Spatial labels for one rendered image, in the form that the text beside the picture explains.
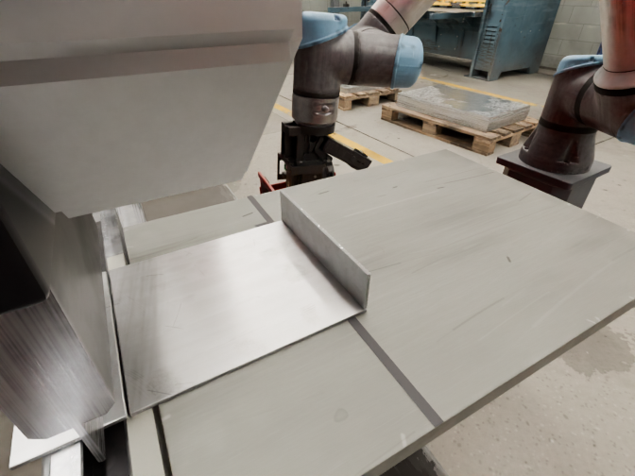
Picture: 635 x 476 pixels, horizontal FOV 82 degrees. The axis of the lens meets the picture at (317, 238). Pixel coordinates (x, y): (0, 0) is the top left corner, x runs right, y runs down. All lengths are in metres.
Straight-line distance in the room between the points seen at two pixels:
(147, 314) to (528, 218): 0.22
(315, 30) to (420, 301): 0.46
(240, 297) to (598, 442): 1.39
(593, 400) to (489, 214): 1.36
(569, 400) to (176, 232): 1.44
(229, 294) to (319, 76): 0.45
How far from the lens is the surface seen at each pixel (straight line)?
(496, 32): 6.05
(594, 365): 1.70
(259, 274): 0.18
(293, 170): 0.60
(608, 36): 0.81
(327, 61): 0.58
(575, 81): 0.94
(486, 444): 1.34
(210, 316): 0.17
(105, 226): 0.25
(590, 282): 0.22
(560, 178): 0.95
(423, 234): 0.22
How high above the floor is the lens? 1.12
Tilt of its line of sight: 35 degrees down
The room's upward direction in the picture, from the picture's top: straight up
